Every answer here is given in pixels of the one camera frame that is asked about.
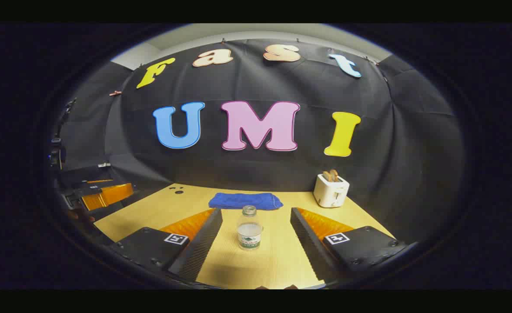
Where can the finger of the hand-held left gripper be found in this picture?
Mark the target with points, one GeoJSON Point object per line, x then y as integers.
{"type": "Point", "coordinates": [108, 196]}
{"type": "Point", "coordinates": [81, 174]}

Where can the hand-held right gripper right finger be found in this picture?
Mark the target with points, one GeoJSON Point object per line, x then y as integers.
{"type": "Point", "coordinates": [310, 243]}

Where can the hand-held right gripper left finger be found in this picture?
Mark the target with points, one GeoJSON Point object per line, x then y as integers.
{"type": "Point", "coordinates": [203, 243]}

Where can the clear plastic water bottle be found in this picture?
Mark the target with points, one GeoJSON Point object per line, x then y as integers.
{"type": "Point", "coordinates": [250, 232]}

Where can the white toaster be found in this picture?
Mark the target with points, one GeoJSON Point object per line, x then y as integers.
{"type": "Point", "coordinates": [329, 193]}

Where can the blue towel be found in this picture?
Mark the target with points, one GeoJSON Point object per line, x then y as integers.
{"type": "Point", "coordinates": [245, 201]}

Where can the toasted bread slice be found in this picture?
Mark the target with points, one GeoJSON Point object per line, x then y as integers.
{"type": "Point", "coordinates": [334, 174]}
{"type": "Point", "coordinates": [326, 176]}

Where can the black backdrop cloth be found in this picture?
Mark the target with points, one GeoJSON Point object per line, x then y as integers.
{"type": "Point", "coordinates": [282, 174]}

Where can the copper clip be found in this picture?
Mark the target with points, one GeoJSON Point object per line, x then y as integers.
{"type": "Point", "coordinates": [115, 93]}

